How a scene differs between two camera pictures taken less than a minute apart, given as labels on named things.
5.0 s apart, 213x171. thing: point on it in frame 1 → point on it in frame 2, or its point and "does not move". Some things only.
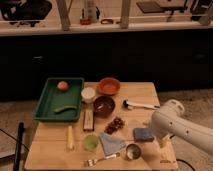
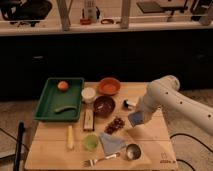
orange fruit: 62,85 does not move
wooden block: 88,120 does not move
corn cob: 70,138 does not move
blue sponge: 143,135 → 136,118
